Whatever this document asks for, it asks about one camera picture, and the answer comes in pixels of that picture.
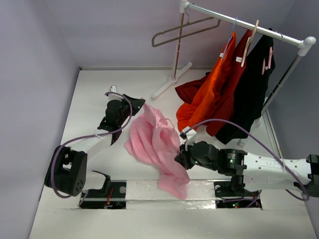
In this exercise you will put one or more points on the black t shirt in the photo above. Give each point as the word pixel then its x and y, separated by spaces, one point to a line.
pixel 244 93

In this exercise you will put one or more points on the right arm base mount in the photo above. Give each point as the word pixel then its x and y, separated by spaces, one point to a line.
pixel 231 194

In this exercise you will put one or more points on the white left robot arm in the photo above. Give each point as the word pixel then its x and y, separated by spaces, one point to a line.
pixel 66 174

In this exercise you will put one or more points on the blue wire hanger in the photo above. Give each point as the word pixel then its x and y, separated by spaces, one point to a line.
pixel 229 39

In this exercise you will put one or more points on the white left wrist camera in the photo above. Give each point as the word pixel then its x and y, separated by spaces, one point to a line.
pixel 113 93

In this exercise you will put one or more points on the wooden hanger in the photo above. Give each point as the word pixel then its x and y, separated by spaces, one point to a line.
pixel 248 43

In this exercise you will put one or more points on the pink clip hanger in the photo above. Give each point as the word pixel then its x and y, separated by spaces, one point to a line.
pixel 267 63

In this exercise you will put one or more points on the pink t shirt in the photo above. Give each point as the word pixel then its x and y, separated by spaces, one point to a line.
pixel 148 149

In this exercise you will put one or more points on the dark red t shirt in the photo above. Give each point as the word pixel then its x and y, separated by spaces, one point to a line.
pixel 187 91

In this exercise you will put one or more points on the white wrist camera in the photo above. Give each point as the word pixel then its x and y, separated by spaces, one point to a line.
pixel 189 135
pixel 113 93

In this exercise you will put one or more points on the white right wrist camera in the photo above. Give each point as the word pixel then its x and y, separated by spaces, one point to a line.
pixel 189 135

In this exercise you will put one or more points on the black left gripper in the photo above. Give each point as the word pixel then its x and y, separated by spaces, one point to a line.
pixel 136 103

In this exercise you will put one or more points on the white metal clothes rack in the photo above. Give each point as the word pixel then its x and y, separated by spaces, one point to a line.
pixel 303 45

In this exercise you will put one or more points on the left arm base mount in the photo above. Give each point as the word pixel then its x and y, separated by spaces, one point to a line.
pixel 108 194

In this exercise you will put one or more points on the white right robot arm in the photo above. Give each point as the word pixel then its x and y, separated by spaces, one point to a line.
pixel 251 173

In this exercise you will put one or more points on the orange t shirt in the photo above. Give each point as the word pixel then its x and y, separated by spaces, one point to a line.
pixel 203 103

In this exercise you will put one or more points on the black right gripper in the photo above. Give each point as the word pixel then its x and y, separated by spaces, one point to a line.
pixel 184 157

